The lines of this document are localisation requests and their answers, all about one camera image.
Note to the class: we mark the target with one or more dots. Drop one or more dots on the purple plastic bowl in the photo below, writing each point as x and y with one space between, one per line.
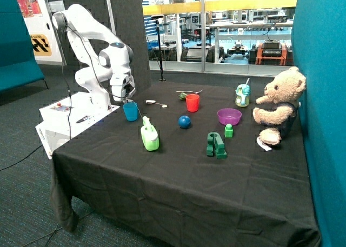
229 116

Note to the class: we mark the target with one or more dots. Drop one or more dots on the blue ball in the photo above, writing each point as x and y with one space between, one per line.
184 122

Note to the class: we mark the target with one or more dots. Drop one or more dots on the metal spoon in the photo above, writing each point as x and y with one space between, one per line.
193 92

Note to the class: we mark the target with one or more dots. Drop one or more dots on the beige teddy bear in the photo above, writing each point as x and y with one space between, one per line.
283 94

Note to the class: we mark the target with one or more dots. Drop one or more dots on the red plastic cup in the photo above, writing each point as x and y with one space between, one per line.
192 102

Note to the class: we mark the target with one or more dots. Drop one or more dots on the green sippy cup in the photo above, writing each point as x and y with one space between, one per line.
243 92

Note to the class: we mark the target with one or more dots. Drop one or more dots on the teal sofa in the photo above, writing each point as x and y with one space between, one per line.
18 64

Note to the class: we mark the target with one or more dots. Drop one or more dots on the small green block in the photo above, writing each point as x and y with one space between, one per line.
228 131

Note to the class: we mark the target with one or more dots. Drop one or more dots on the green toy vegetable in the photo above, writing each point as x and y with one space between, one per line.
182 96

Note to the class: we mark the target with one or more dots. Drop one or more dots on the blue plastic cup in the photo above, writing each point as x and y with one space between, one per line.
130 111

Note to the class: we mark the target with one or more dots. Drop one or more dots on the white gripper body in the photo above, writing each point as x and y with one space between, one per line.
122 86

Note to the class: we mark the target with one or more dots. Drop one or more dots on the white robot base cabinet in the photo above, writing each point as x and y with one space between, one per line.
59 120

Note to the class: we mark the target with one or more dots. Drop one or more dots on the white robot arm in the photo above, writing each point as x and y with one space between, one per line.
108 59

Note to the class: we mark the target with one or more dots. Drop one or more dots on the light green watering can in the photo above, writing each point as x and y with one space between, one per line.
149 135

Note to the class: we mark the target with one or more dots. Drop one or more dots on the dark green wooden block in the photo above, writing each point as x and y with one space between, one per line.
215 146

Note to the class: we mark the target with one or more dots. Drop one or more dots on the black pen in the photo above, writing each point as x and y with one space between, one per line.
83 119

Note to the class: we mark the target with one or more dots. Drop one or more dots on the black tablecloth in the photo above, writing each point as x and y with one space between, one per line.
179 194

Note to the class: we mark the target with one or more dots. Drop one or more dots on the black tripod stand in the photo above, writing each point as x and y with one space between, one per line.
156 19

